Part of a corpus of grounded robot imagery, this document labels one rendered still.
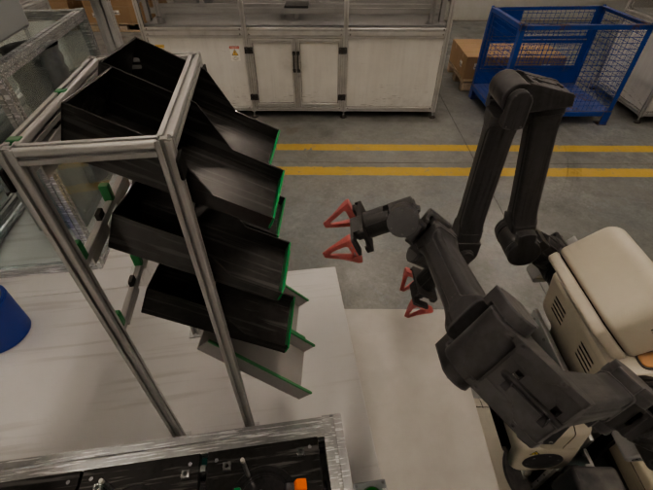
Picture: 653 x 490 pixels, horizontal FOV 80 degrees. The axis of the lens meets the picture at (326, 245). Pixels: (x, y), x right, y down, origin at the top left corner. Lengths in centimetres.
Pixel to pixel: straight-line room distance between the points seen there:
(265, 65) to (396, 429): 390
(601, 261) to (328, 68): 382
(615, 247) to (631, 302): 12
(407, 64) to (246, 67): 166
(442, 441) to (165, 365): 78
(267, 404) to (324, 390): 16
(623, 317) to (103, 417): 118
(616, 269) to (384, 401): 63
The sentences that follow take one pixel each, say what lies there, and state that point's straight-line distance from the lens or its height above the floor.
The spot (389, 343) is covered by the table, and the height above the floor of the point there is 86.
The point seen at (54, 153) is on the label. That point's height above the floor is 165.
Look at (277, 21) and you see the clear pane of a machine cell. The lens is 436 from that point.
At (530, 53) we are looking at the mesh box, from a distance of 460.
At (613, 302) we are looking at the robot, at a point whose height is 134.
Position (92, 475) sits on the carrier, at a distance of 106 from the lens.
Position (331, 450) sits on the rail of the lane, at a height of 96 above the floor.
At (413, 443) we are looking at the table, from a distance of 111.
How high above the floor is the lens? 187
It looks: 42 degrees down
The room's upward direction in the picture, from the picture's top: straight up
